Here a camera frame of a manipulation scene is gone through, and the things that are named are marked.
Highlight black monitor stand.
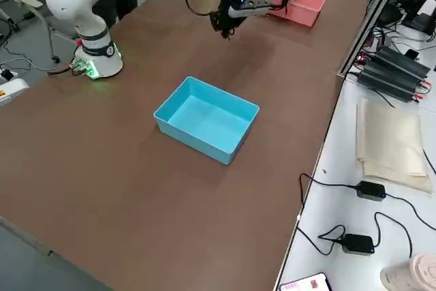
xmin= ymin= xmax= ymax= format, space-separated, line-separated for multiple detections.
xmin=401 ymin=0 xmax=436 ymax=37

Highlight black adapter cable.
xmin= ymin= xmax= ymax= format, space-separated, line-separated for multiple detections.
xmin=298 ymin=172 xmax=359 ymax=219
xmin=296 ymin=224 xmax=346 ymax=256

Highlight white control box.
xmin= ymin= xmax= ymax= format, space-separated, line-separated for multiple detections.
xmin=0 ymin=77 xmax=30 ymax=108

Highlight black finned power supply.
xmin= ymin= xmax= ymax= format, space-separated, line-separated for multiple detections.
xmin=356 ymin=45 xmax=433 ymax=104

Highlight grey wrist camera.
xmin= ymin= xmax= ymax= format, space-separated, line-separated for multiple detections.
xmin=228 ymin=0 xmax=274 ymax=18

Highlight pink plastic box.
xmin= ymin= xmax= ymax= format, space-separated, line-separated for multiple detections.
xmin=266 ymin=0 xmax=330 ymax=28

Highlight black power adapter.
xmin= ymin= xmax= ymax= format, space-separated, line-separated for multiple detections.
xmin=356 ymin=180 xmax=388 ymax=202
xmin=341 ymin=233 xmax=375 ymax=256

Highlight beige round roll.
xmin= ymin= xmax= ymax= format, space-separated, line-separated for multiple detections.
xmin=379 ymin=253 xmax=436 ymax=291

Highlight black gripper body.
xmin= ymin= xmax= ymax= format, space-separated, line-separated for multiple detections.
xmin=217 ymin=0 xmax=247 ymax=31

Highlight smartphone with lit screen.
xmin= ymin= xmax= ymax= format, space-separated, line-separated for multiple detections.
xmin=278 ymin=271 xmax=332 ymax=291

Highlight blue plastic box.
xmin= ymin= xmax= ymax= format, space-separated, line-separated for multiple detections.
xmin=153 ymin=76 xmax=261 ymax=167

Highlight beige folded cloth bag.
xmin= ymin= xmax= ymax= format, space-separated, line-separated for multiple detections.
xmin=355 ymin=97 xmax=434 ymax=195

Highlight aluminium frame post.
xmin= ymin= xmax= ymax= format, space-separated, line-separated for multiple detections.
xmin=336 ymin=0 xmax=411 ymax=82

